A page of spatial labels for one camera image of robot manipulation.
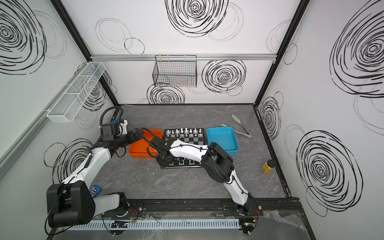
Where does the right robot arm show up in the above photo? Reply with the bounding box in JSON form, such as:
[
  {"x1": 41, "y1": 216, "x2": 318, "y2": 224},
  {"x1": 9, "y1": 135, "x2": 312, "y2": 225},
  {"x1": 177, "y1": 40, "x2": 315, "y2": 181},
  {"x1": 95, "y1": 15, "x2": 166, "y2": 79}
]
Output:
[{"x1": 149, "y1": 137, "x2": 257, "y2": 216}]

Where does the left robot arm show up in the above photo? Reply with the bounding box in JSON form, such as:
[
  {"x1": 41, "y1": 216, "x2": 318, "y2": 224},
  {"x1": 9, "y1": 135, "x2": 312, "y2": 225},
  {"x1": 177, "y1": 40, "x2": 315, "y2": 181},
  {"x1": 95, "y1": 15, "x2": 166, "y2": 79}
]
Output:
[{"x1": 46, "y1": 127, "x2": 142, "y2": 228}]

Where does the chess board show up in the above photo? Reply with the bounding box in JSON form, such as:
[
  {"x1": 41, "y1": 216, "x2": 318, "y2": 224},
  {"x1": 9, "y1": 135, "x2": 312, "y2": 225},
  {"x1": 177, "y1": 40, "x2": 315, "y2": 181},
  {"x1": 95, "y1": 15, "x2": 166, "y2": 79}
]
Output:
[{"x1": 162, "y1": 128, "x2": 206, "y2": 169}]

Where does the orange tray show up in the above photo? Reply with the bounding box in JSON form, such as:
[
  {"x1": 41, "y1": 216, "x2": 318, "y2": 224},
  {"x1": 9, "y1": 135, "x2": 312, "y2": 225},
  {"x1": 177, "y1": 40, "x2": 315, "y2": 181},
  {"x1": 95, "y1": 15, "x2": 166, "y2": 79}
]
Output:
[{"x1": 129, "y1": 129, "x2": 164, "y2": 159}]

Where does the candy packet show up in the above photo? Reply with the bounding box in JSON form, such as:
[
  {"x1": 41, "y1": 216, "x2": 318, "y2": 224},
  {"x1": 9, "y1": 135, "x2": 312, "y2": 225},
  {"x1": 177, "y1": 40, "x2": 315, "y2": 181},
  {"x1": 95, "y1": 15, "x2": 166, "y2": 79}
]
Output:
[{"x1": 90, "y1": 185, "x2": 102, "y2": 198}]

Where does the blue tray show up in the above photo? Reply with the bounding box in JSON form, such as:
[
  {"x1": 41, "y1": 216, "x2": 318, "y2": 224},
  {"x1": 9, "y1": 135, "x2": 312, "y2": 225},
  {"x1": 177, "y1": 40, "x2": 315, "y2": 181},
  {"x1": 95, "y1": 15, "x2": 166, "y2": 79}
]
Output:
[{"x1": 207, "y1": 127, "x2": 239, "y2": 156}]

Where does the yellow bottle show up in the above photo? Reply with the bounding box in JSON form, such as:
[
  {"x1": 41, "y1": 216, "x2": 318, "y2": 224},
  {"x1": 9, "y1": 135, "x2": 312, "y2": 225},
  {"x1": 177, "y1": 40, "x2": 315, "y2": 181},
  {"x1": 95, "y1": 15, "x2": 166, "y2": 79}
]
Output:
[{"x1": 261, "y1": 159, "x2": 276, "y2": 174}]

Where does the white wire shelf basket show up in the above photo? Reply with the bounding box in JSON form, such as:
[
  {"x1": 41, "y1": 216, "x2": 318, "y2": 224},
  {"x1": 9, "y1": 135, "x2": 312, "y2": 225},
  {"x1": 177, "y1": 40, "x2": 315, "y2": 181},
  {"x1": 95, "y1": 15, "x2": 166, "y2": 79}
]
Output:
[{"x1": 47, "y1": 62, "x2": 106, "y2": 123}]

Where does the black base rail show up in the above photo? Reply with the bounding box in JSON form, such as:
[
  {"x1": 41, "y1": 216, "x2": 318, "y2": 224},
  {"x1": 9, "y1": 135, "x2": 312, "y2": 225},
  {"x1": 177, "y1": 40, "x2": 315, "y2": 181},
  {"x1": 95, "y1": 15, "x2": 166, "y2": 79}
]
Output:
[{"x1": 101, "y1": 197, "x2": 304, "y2": 214}]

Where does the white cable duct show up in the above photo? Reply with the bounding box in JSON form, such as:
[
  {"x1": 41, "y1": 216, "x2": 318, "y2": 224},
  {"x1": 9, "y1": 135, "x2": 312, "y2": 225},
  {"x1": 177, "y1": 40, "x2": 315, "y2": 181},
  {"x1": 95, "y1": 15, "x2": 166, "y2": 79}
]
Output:
[{"x1": 70, "y1": 219, "x2": 240, "y2": 232}]

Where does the black wire basket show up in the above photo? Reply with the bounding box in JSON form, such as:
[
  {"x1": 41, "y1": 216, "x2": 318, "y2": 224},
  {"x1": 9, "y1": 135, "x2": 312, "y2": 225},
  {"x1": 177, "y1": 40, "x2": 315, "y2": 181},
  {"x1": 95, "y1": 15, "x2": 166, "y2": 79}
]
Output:
[{"x1": 152, "y1": 55, "x2": 198, "y2": 88}]

